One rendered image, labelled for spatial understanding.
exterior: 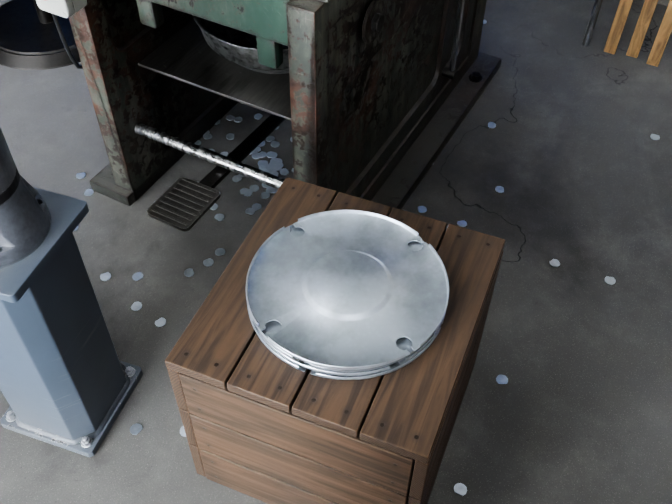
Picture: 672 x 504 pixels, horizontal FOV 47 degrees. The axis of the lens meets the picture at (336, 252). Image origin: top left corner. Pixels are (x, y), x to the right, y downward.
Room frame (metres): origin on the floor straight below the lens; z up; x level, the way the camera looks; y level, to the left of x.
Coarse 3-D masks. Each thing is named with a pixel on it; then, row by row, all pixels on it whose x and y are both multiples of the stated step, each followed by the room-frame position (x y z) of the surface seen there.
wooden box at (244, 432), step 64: (320, 192) 0.91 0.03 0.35; (448, 256) 0.78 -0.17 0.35; (192, 320) 0.65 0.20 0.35; (448, 320) 0.65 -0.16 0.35; (192, 384) 0.57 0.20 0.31; (256, 384) 0.54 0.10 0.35; (320, 384) 0.55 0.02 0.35; (384, 384) 0.55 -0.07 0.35; (448, 384) 0.55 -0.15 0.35; (192, 448) 0.58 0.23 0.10; (256, 448) 0.53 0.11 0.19; (320, 448) 0.49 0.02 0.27; (384, 448) 0.46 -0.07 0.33
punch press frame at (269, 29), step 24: (144, 0) 1.25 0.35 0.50; (168, 0) 1.22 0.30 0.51; (192, 0) 1.20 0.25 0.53; (216, 0) 1.17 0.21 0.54; (240, 0) 1.15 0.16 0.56; (264, 0) 1.13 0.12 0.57; (288, 0) 1.11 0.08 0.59; (144, 24) 1.26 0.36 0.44; (240, 24) 1.15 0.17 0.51; (264, 24) 1.13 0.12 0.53; (264, 48) 1.13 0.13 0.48; (168, 144) 1.24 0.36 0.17; (192, 144) 1.23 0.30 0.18; (240, 168) 1.16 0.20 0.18
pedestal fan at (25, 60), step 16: (16, 0) 2.03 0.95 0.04; (32, 0) 2.04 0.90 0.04; (0, 16) 1.95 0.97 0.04; (16, 16) 1.95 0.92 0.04; (32, 16) 1.95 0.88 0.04; (48, 16) 1.92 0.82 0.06; (0, 32) 1.87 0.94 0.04; (16, 32) 1.87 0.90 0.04; (32, 32) 1.87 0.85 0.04; (48, 32) 1.87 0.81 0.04; (64, 32) 1.87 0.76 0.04; (0, 48) 1.79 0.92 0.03; (16, 48) 1.79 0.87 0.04; (32, 48) 1.79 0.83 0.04; (48, 48) 1.79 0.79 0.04; (64, 48) 1.79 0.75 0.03; (0, 64) 1.76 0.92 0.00; (16, 64) 1.75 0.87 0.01; (32, 64) 1.75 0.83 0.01; (48, 64) 1.75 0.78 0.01; (64, 64) 1.76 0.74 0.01
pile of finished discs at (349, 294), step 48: (288, 240) 0.78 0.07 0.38; (336, 240) 0.78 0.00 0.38; (384, 240) 0.78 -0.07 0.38; (288, 288) 0.69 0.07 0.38; (336, 288) 0.68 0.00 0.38; (384, 288) 0.68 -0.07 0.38; (432, 288) 0.69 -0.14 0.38; (288, 336) 0.60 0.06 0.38; (336, 336) 0.60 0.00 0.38; (384, 336) 0.60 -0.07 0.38; (432, 336) 0.61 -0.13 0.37
